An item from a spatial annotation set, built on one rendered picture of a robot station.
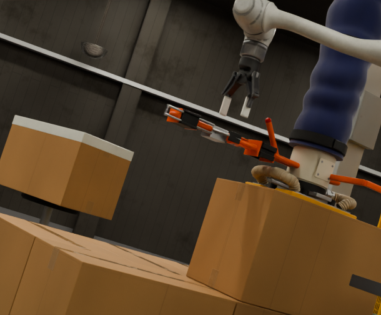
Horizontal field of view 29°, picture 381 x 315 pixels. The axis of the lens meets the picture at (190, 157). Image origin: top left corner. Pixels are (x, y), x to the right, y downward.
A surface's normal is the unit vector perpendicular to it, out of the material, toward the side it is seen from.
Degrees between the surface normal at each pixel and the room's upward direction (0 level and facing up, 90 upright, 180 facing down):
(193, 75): 90
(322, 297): 90
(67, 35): 90
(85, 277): 90
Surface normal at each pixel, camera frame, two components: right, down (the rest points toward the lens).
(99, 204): 0.75, 0.19
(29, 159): -0.58, -0.25
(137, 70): 0.26, 0.00
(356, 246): 0.47, 0.07
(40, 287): -0.79, -0.30
